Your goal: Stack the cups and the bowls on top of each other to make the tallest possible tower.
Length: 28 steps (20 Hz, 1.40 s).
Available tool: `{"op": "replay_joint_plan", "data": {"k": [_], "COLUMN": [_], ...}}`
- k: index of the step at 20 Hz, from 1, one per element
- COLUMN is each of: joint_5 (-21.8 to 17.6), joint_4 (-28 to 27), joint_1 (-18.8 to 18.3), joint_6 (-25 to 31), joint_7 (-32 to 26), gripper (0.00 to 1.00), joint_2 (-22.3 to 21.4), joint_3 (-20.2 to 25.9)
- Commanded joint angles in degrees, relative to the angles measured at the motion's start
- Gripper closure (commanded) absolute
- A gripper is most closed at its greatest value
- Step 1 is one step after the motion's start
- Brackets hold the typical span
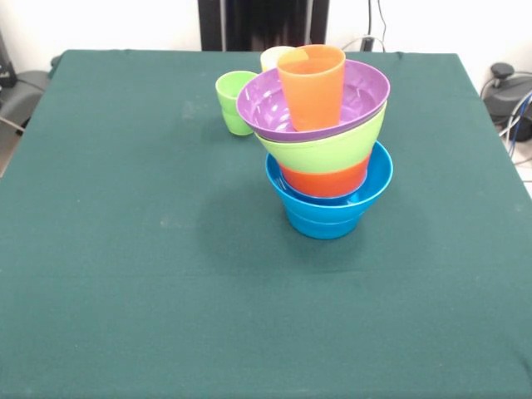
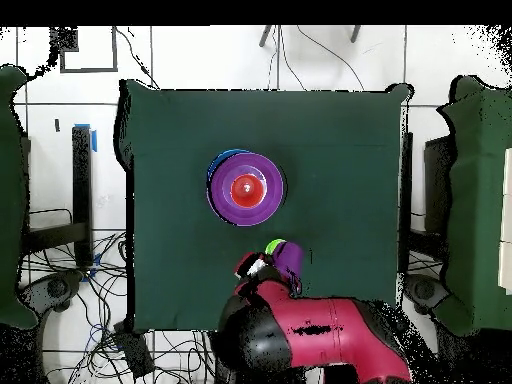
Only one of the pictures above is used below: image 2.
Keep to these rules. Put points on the purple cup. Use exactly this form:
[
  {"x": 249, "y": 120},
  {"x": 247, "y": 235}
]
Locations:
[{"x": 290, "y": 258}]

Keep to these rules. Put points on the orange cup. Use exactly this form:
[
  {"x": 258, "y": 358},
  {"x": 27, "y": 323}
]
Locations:
[{"x": 248, "y": 191}]

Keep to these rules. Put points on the large purple bowl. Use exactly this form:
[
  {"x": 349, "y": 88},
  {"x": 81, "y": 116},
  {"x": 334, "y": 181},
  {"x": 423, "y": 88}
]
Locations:
[{"x": 272, "y": 172}]

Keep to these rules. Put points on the large light blue bowl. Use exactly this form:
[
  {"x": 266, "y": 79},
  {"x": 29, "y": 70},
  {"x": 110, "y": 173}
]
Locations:
[{"x": 224, "y": 156}]

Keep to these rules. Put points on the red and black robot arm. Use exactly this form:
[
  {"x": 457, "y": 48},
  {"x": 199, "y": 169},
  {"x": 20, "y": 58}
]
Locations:
[{"x": 320, "y": 332}]

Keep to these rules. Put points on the green cup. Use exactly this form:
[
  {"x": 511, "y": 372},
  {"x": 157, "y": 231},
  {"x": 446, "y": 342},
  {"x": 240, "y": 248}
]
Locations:
[{"x": 272, "y": 245}]

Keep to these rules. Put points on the dark green tablecloth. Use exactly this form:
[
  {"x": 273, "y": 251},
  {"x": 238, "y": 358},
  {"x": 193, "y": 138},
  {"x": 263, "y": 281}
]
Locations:
[{"x": 340, "y": 180}]

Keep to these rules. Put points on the black floor box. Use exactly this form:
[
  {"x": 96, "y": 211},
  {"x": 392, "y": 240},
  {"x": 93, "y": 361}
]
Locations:
[{"x": 134, "y": 348}]

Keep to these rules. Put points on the black metal stand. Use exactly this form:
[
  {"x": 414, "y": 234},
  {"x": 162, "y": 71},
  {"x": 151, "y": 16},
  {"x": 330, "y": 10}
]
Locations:
[
  {"x": 406, "y": 200},
  {"x": 82, "y": 192}
]

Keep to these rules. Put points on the black floor stand base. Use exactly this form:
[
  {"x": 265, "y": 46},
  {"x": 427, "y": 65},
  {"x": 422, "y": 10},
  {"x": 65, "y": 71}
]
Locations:
[
  {"x": 424, "y": 290},
  {"x": 56, "y": 288}
]

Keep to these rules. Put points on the black equipment box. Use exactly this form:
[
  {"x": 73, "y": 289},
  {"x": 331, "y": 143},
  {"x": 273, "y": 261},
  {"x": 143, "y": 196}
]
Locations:
[
  {"x": 438, "y": 188},
  {"x": 26, "y": 180}
]

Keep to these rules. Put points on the side table green cloth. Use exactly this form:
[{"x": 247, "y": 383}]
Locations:
[
  {"x": 8, "y": 200},
  {"x": 476, "y": 200}
]

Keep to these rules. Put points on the small black floor marker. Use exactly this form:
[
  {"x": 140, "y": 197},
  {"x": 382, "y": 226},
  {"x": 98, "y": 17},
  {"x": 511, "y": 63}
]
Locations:
[{"x": 57, "y": 125}]

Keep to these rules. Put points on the camera tripod legs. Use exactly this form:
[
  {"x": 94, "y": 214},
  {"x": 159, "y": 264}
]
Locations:
[{"x": 265, "y": 36}]

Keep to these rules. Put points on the gray square floor frame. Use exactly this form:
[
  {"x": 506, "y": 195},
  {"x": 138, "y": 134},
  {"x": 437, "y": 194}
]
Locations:
[{"x": 88, "y": 70}]

